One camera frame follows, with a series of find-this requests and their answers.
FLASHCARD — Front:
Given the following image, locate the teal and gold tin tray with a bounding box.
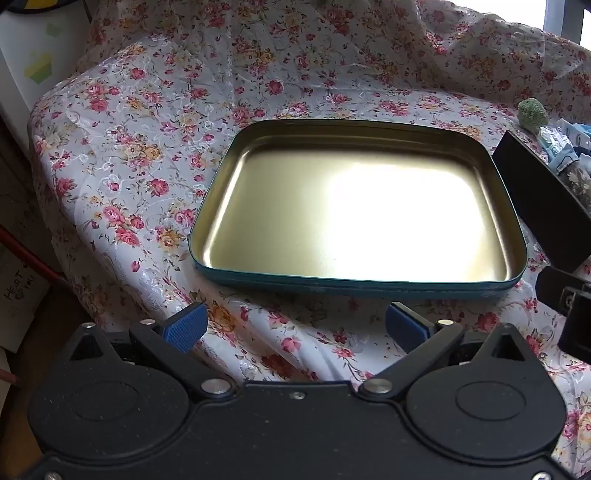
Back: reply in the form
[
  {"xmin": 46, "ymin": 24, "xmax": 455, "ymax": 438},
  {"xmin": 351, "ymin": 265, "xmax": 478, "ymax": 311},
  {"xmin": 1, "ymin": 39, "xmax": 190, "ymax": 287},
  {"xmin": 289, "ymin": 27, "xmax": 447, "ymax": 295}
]
[{"xmin": 188, "ymin": 119, "xmax": 528, "ymax": 298}]

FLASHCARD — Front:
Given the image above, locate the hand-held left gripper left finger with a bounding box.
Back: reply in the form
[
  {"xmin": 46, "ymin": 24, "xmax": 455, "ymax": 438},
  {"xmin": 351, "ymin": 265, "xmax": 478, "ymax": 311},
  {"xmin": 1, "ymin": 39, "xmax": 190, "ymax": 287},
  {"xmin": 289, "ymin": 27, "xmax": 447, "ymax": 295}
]
[{"xmin": 68, "ymin": 302, "xmax": 235, "ymax": 401}]

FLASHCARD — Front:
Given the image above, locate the grey window frame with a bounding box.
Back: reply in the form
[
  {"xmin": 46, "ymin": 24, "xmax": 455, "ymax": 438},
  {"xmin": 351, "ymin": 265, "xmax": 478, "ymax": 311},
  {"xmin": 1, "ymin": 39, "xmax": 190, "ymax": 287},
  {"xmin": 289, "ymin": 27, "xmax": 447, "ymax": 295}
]
[{"xmin": 542, "ymin": 0, "xmax": 586, "ymax": 43}]

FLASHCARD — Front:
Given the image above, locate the floral tablecloth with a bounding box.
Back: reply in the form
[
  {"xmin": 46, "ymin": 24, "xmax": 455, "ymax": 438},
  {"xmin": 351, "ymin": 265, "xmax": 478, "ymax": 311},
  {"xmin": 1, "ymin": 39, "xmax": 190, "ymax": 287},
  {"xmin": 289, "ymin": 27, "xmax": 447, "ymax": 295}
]
[{"xmin": 28, "ymin": 0, "xmax": 591, "ymax": 476}]

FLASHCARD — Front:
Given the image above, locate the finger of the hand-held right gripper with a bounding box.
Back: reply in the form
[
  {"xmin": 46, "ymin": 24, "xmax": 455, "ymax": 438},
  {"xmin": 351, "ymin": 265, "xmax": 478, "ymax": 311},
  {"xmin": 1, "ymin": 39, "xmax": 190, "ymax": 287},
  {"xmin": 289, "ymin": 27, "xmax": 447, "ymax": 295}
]
[
  {"xmin": 536, "ymin": 267, "xmax": 591, "ymax": 319},
  {"xmin": 557, "ymin": 288, "xmax": 591, "ymax": 366}
]

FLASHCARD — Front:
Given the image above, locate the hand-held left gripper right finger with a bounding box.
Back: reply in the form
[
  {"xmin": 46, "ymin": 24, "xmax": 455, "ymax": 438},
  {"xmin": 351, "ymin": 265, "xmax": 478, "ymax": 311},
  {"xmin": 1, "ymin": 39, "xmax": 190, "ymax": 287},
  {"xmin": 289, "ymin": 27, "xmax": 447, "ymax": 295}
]
[{"xmin": 358, "ymin": 302, "xmax": 530, "ymax": 401}]

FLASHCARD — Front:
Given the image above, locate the white storage box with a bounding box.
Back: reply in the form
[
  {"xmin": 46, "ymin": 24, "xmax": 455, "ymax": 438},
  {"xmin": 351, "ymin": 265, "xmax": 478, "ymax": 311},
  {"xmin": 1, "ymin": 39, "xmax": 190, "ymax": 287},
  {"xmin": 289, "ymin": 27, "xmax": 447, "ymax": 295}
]
[{"xmin": 0, "ymin": 9, "xmax": 93, "ymax": 153}]

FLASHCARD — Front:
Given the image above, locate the red stick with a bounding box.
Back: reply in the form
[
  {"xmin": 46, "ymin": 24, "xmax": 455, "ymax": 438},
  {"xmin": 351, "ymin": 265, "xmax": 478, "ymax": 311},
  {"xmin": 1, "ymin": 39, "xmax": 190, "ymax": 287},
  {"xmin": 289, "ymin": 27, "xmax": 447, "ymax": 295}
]
[{"xmin": 0, "ymin": 225, "xmax": 66, "ymax": 288}]

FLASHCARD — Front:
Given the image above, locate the green looped scrubber ball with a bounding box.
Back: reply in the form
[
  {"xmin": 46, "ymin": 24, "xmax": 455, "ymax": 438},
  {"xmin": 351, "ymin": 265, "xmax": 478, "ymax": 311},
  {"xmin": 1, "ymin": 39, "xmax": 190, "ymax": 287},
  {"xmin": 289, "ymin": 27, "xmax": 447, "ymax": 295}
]
[{"xmin": 517, "ymin": 98, "xmax": 549, "ymax": 134}]

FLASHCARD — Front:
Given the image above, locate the cardboard box with handwriting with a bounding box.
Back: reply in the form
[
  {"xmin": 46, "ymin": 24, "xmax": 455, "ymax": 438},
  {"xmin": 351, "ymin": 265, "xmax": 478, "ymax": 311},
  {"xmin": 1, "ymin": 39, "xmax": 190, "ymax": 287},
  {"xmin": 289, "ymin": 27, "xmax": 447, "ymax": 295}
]
[{"xmin": 0, "ymin": 226, "xmax": 52, "ymax": 352}]

